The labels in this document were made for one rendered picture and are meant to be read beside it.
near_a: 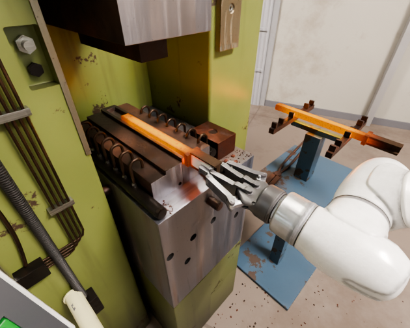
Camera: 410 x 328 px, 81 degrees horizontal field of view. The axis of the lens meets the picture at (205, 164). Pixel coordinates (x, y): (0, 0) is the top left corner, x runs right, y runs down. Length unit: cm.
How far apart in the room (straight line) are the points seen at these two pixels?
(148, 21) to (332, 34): 284
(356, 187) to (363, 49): 277
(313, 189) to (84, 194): 83
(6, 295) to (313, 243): 43
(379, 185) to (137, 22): 49
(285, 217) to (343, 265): 11
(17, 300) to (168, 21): 46
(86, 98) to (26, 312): 70
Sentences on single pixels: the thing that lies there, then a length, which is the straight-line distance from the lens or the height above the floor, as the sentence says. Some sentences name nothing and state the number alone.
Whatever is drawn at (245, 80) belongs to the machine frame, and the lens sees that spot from 96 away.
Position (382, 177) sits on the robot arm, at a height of 107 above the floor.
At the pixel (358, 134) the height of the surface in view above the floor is 95.
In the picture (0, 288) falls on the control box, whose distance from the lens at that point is 40.
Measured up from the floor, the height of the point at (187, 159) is 100.
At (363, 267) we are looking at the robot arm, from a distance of 45.
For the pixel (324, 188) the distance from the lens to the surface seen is 110.
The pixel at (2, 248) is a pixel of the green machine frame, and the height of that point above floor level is 90.
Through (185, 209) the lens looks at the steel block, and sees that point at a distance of 60.
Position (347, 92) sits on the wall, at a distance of 334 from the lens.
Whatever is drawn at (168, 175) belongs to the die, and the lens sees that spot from 59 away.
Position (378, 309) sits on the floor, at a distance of 170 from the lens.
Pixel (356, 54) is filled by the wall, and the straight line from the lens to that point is 323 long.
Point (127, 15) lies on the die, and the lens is 44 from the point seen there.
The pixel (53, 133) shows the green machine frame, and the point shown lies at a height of 111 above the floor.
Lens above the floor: 135
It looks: 38 degrees down
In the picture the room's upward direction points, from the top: straight up
